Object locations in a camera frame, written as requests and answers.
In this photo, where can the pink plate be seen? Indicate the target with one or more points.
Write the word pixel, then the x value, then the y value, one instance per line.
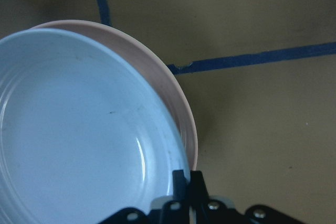
pixel 150 66

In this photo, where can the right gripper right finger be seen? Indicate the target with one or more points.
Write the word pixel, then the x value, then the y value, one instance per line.
pixel 207 208

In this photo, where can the blue plate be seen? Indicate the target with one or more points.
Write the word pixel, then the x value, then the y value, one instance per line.
pixel 83 134

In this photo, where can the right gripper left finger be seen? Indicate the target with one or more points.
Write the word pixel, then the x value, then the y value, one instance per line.
pixel 176 209

